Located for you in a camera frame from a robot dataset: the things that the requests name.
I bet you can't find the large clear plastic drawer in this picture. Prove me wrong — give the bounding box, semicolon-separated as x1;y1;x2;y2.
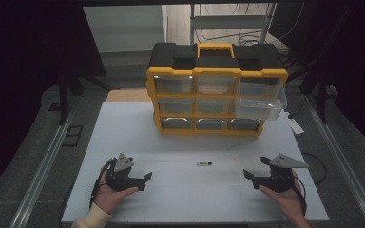
234;77;288;122

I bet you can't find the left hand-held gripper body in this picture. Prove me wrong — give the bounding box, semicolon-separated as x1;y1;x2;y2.
106;153;141;193

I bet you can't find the person's left hand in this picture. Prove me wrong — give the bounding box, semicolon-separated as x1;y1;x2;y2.
93;164;140;215

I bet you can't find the black cable with plug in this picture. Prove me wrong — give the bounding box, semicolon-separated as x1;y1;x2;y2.
287;94;309;120

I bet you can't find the white tag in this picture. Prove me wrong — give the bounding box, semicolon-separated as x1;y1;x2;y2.
287;117;305;136

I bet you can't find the grey metal rack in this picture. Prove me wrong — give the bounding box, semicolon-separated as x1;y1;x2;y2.
189;3;279;46

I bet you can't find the grid of small clear drawers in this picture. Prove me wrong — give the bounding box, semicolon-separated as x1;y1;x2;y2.
153;75;262;133

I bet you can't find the black floor frame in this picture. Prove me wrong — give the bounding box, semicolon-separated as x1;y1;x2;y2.
61;124;85;147

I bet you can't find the yellow and black drawer organizer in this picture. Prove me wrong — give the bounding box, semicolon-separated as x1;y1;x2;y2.
145;42;289;138

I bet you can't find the tan wooden board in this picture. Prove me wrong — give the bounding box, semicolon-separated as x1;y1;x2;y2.
106;88;153;103

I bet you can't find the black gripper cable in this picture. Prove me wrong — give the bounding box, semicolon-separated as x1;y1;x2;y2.
88;158;114;210
293;175;309;217

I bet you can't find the person's right hand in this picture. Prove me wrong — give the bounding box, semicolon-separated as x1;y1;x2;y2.
258;169;307;223

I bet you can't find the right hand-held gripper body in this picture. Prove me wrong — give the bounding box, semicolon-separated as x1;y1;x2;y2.
253;153;310;194

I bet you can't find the black looped floor cable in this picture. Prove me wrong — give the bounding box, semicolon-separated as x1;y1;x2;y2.
300;152;328;185

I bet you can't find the aluminium floor rail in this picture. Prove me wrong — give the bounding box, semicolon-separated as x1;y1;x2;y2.
9;104;77;228
302;94;365;228

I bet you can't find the black stand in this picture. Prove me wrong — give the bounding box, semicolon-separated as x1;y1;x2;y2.
286;63;340;125
48;67;115;126

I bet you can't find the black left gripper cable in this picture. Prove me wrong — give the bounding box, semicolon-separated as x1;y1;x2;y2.
88;158;114;210

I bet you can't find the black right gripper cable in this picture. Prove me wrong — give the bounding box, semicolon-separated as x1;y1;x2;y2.
293;175;309;217

